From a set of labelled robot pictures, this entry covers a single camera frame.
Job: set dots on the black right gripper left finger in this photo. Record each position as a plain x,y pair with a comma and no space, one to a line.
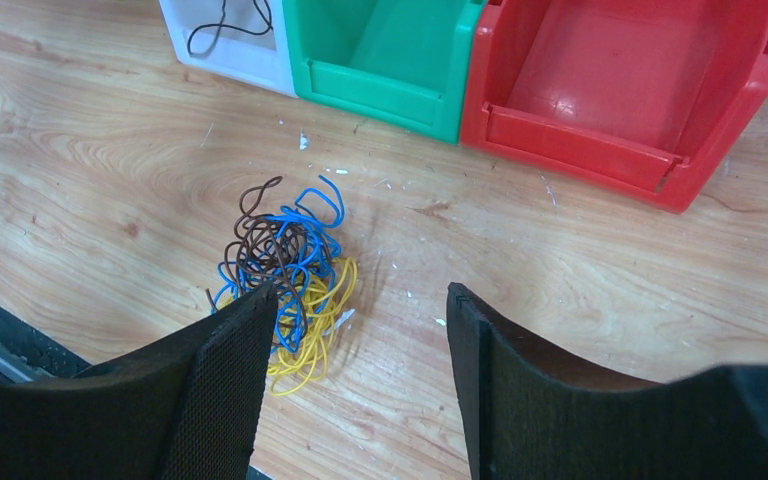
185,406

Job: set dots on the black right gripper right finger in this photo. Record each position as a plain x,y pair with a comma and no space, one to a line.
533,410

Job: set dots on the red storage bin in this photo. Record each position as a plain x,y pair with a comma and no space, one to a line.
644,98

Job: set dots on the green storage bin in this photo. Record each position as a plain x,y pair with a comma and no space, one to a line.
404,62

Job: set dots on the white storage bin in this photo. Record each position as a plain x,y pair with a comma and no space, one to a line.
242,40

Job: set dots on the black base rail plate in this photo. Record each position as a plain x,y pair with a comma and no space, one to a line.
27,354

